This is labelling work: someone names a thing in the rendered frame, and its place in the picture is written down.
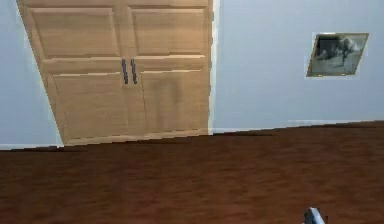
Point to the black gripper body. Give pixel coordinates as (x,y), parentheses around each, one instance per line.
(312,217)

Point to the gold framed dark picture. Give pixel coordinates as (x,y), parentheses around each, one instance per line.
(336,55)

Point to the light wooden room door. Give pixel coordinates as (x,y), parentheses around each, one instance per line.
(173,66)
(80,66)

